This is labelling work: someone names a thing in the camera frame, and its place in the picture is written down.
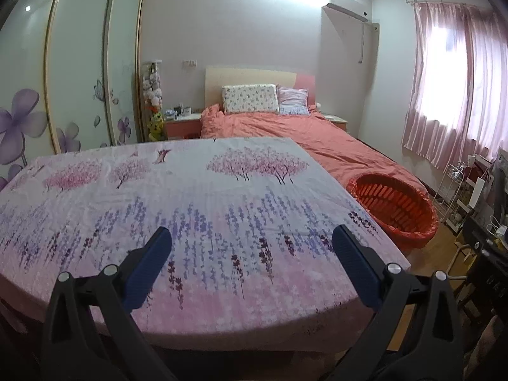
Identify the red plastic trash basket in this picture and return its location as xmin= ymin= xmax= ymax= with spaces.
xmin=346 ymin=173 xmax=439 ymax=253

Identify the cluttered dark desk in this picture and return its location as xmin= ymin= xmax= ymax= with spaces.
xmin=454 ymin=149 xmax=507 ymax=344

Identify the floral pink table cloth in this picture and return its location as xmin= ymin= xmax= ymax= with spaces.
xmin=1 ymin=138 xmax=409 ymax=352

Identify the bed with coral duvet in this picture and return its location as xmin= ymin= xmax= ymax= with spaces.
xmin=201 ymin=104 xmax=426 ymax=192

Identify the pink left nightstand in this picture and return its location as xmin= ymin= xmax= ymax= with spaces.
xmin=164 ymin=113 xmax=202 ymax=139

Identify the pink striped curtain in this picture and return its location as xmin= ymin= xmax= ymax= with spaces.
xmin=401 ymin=1 xmax=507 ymax=170

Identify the plush toy tower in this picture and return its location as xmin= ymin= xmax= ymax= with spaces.
xmin=141 ymin=59 xmax=164 ymax=141

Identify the pink striped pillow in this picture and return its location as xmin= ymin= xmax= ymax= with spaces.
xmin=277 ymin=86 xmax=310 ymax=116

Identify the beige pink headboard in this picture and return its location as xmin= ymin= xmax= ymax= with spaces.
xmin=204 ymin=66 xmax=316 ymax=108

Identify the glass wardrobe with flowers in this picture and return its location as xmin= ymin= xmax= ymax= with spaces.
xmin=1 ymin=0 xmax=143 ymax=185

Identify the white floral pillow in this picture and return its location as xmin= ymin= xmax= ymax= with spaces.
xmin=221 ymin=84 xmax=279 ymax=114

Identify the white air conditioner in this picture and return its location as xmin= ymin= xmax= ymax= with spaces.
xmin=317 ymin=0 xmax=378 ymax=137

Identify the white wire rack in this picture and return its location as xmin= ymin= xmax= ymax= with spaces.
xmin=432 ymin=154 xmax=492 ymax=235

